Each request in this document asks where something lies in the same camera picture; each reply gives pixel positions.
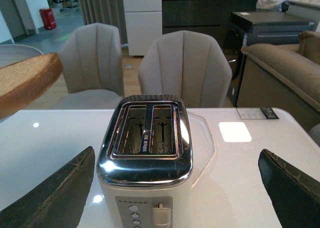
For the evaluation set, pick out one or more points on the beige upholstered chair right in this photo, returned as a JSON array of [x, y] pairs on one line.
[[189, 65]]

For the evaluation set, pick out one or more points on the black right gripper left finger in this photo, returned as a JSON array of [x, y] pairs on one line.
[[57, 202]]

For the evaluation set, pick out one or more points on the light blue round plate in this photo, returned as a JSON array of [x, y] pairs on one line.
[[13, 53]]

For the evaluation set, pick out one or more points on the beige upholstered chair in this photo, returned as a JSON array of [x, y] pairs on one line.
[[189, 65], [92, 68]]

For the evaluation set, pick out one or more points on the beige upholstered chair left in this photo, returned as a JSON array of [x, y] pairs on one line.
[[92, 68]]

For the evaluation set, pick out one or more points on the white chrome two-slot toaster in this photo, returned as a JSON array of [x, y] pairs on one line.
[[145, 163]]

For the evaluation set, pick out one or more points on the label sticker on table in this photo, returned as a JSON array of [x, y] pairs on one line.
[[261, 113]]

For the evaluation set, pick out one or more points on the white drawer cabinet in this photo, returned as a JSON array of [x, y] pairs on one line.
[[143, 20]]

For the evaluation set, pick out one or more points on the slice of brown bread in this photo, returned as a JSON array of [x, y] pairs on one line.
[[23, 82]]

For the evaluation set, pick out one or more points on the black washing machine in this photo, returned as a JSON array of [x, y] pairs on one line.
[[249, 28]]

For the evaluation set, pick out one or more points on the tan sofa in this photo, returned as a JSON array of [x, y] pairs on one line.
[[284, 76]]

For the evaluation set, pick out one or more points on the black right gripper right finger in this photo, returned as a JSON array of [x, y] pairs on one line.
[[295, 196]]

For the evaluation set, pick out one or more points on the dark kitchen counter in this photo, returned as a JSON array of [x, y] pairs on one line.
[[210, 17]]

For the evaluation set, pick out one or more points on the grey curtain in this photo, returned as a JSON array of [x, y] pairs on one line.
[[110, 12]]

